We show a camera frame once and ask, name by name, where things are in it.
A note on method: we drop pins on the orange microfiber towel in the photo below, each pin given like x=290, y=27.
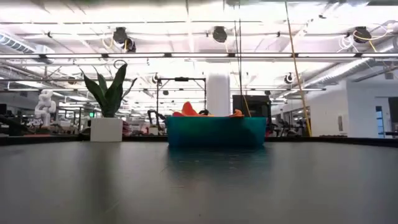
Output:
x=188, y=110

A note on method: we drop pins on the blue plastic bin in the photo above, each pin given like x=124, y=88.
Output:
x=217, y=132

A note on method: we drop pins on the black cabinet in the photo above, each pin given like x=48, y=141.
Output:
x=256, y=105

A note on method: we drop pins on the snake plant in white pot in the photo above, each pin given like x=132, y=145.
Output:
x=107, y=124

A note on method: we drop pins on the white robot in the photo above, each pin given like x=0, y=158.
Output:
x=45, y=107

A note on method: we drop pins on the black metal rack frame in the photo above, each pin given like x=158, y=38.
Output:
x=182, y=79

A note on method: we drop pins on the black aluminium table frame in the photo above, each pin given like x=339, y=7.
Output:
x=342, y=140

